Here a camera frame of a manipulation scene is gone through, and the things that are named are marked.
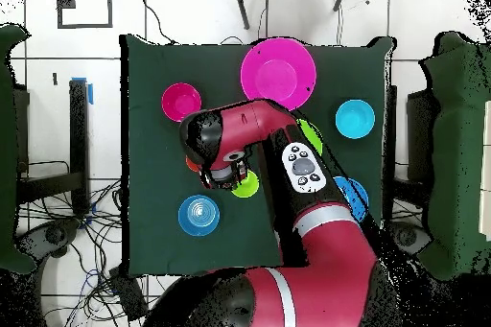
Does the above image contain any lime green cup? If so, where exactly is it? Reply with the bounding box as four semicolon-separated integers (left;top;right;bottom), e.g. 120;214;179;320
229;169;262;199

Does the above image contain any medium blue bowl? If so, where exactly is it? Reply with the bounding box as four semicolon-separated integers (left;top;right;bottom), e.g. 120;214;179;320
177;194;222;237

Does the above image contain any dark green table cloth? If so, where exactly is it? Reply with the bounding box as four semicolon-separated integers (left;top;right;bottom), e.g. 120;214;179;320
122;34;394;278

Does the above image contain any small red-pink bowl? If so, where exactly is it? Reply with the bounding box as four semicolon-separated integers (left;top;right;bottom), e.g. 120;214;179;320
160;82;203;124

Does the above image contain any large green bowl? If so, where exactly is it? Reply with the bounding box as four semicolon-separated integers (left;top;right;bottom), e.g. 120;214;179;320
297;118;325;156

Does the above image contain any large pink bowl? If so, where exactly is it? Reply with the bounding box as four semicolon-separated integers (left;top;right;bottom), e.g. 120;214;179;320
240;36;317;111

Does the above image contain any large blue bowl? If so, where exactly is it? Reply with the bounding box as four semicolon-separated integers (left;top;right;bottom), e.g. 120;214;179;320
333;176;370;224

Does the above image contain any small light blue bowl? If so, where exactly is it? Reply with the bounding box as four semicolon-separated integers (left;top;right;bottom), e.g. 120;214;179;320
335;99;377;140

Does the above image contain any black power box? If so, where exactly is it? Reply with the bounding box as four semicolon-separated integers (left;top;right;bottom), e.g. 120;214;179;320
106;265;152;322

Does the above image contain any black wheel base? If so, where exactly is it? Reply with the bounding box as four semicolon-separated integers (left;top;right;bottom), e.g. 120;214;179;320
30;219;80;258
386;219;431;258

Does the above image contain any green covered side table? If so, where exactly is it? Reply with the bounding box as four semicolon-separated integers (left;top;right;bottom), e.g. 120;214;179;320
420;31;491;281
0;23;35;274

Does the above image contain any tangle of black cables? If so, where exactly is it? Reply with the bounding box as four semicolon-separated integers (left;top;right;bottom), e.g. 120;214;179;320
18;159;185;327

